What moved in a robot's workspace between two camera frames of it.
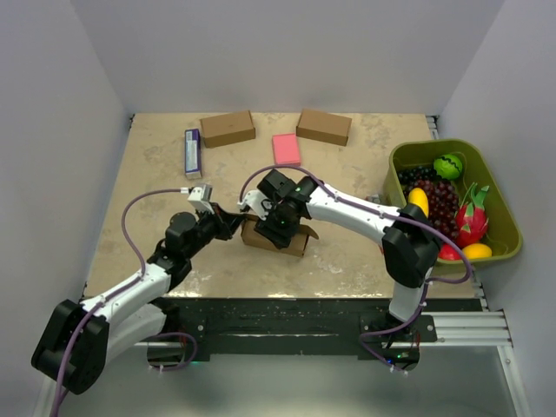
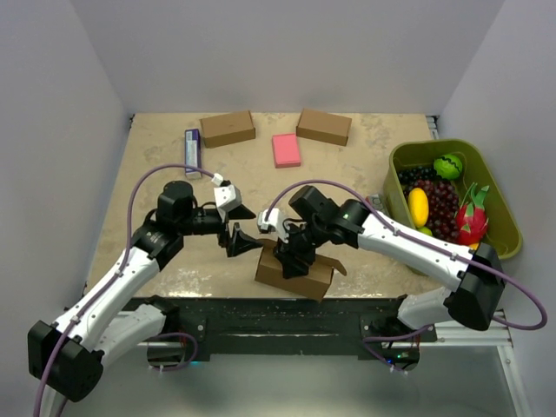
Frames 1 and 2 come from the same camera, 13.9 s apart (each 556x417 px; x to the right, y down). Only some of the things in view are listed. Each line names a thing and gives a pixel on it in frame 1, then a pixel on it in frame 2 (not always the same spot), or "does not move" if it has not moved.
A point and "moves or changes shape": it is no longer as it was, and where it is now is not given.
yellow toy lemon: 418,196 does not move
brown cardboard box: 297,245 moves or changes shape
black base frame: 368,326 does not move
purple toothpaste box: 193,154 does not move
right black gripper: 281,236 -> 287,253
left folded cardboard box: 228,129 does not move
